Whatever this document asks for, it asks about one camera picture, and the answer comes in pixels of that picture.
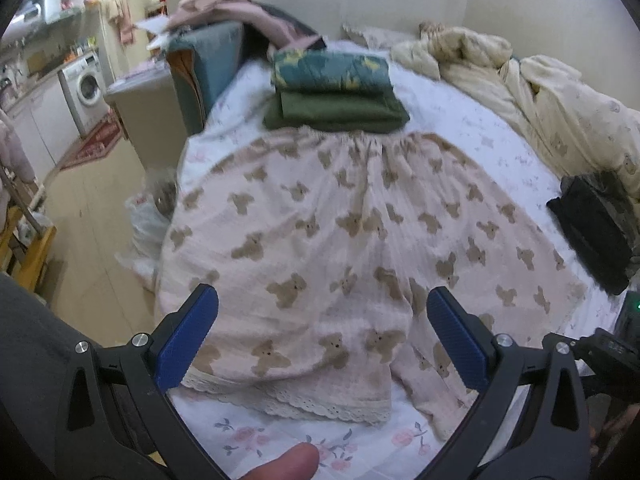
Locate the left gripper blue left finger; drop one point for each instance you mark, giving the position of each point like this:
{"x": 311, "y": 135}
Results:
{"x": 176, "y": 341}

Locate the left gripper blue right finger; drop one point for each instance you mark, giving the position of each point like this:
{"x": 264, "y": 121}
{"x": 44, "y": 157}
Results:
{"x": 465, "y": 339}

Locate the pink bear print pants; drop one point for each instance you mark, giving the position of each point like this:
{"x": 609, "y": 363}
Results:
{"x": 323, "y": 249}

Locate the left hand thumb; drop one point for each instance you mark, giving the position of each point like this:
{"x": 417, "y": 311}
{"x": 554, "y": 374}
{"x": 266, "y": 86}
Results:
{"x": 300, "y": 462}

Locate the white plastic bag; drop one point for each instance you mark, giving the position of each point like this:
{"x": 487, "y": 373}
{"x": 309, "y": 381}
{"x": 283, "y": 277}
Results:
{"x": 149, "y": 228}

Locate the white floral bed sheet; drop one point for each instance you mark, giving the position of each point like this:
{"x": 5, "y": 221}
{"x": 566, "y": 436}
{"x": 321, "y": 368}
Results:
{"x": 240, "y": 437}

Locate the black folded garment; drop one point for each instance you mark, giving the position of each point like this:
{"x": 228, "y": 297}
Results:
{"x": 598, "y": 221}

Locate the red patterned floor rug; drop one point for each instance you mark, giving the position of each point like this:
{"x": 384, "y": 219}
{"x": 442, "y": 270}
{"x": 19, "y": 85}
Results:
{"x": 97, "y": 145}

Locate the beige bedside box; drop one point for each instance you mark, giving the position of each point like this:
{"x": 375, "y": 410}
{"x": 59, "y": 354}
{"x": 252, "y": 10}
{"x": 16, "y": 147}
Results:
{"x": 146, "y": 104}

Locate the cream crumpled quilt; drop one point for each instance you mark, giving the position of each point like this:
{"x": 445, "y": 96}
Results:
{"x": 572, "y": 128}

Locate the dark green folded cloth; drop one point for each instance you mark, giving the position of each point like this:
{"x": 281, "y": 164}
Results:
{"x": 336, "y": 112}

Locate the white washing machine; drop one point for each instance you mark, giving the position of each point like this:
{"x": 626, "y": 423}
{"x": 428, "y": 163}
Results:
{"x": 83, "y": 85}

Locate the teal upholstered chair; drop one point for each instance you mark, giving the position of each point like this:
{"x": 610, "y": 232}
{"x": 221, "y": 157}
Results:
{"x": 203, "y": 62}

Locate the teal yellow patterned folded cloth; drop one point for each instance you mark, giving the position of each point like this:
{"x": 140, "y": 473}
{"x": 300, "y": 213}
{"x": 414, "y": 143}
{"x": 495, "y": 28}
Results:
{"x": 330, "y": 71}

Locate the cream pillow at headboard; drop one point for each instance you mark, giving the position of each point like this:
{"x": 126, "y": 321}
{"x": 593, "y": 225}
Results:
{"x": 375, "y": 38}

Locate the pink clothes pile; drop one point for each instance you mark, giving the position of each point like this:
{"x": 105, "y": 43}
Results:
{"x": 282, "y": 31}

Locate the yellow wooden frame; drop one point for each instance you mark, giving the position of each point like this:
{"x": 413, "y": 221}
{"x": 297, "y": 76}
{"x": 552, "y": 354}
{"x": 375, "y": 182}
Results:
{"x": 24, "y": 262}

